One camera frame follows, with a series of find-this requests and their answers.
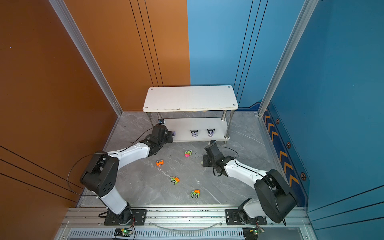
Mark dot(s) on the purple black figure toy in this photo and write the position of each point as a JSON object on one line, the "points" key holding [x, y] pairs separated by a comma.
{"points": [[194, 133]]}

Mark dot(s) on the green pink toy car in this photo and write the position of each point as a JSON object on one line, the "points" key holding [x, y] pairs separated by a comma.
{"points": [[188, 153]]}

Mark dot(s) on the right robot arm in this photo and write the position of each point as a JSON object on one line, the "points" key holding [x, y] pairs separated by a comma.
{"points": [[275, 199]]}

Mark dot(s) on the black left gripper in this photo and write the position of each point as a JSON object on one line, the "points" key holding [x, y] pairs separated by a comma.
{"points": [[169, 135]]}

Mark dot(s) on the left aluminium corner post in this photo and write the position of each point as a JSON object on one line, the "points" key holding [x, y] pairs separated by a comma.
{"points": [[75, 34]]}

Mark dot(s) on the aluminium corner post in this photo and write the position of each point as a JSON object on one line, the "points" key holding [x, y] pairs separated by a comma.
{"points": [[294, 38], [75, 34]]}

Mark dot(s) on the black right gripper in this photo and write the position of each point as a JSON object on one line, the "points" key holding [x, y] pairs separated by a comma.
{"points": [[205, 161]]}

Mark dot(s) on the right aluminium corner post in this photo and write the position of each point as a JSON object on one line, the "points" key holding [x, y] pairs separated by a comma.
{"points": [[294, 38]]}

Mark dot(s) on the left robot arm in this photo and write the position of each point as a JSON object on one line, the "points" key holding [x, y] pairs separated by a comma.
{"points": [[101, 172]]}

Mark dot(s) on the orange green toy car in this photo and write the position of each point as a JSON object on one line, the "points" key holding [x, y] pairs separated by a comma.
{"points": [[174, 180]]}

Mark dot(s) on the circuit board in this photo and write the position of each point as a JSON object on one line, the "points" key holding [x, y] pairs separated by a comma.
{"points": [[252, 233], [124, 234]]}

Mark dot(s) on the left circuit board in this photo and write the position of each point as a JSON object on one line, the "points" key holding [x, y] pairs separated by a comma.
{"points": [[124, 234]]}

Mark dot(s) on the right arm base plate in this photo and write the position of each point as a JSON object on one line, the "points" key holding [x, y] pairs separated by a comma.
{"points": [[233, 217]]}

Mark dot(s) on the green orange toy truck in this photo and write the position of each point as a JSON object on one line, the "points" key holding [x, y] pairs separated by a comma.
{"points": [[195, 194]]}

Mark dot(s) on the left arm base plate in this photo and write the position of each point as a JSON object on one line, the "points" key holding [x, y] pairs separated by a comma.
{"points": [[136, 217]]}

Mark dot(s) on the white two-tier shelf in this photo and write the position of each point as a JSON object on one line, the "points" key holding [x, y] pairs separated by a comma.
{"points": [[194, 99]]}

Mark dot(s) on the right circuit board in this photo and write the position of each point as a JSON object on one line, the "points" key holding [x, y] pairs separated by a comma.
{"points": [[252, 233]]}

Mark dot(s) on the black purple Kuromi figure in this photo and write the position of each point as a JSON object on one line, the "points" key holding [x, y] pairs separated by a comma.
{"points": [[211, 132]]}

